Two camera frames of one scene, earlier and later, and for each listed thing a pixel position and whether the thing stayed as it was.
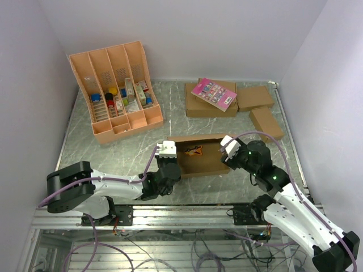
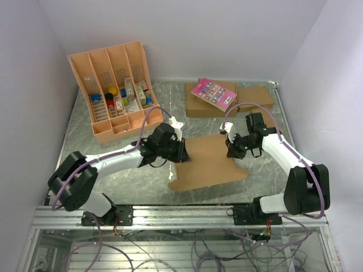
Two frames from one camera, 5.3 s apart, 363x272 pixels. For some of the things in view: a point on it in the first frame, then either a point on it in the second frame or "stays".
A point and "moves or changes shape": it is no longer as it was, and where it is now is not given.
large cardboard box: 209,163 moves or changes shape
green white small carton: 141,94 stays
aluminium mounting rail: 150,217 stays
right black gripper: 232,162 -> 233,151
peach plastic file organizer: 118,90 stays
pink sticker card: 214,94 stays
